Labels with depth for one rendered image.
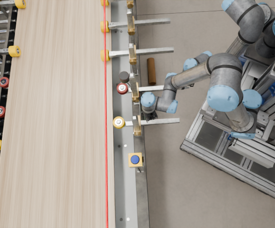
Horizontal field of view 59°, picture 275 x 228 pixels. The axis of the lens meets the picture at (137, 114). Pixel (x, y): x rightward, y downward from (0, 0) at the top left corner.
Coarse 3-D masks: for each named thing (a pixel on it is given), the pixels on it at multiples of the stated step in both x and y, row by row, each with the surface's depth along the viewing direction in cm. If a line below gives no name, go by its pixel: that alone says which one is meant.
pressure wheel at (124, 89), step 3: (120, 84) 173; (123, 84) 173; (126, 84) 173; (117, 87) 173; (120, 87) 173; (123, 87) 173; (126, 87) 172; (117, 90) 172; (120, 90) 172; (123, 90) 171; (126, 90) 171; (120, 93) 172; (123, 93) 172
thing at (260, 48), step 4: (264, 36) 152; (260, 40) 156; (264, 40) 151; (256, 44) 158; (260, 44) 155; (264, 44) 152; (256, 48) 158; (260, 48) 157; (264, 48) 153; (268, 48) 151; (272, 48) 150; (260, 52) 156; (264, 52) 155; (268, 52) 153; (272, 52) 153; (264, 56) 156; (268, 56) 155; (272, 56) 155
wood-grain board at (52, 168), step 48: (48, 0) 202; (96, 0) 198; (48, 48) 187; (96, 48) 184; (48, 96) 175; (96, 96) 172; (48, 144) 164; (96, 144) 162; (0, 192) 156; (48, 192) 154; (96, 192) 152
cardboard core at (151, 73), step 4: (148, 60) 272; (152, 60) 271; (148, 64) 271; (152, 64) 270; (148, 68) 270; (152, 68) 268; (148, 72) 269; (152, 72) 266; (148, 76) 268; (152, 76) 265; (152, 80) 263; (152, 84) 270
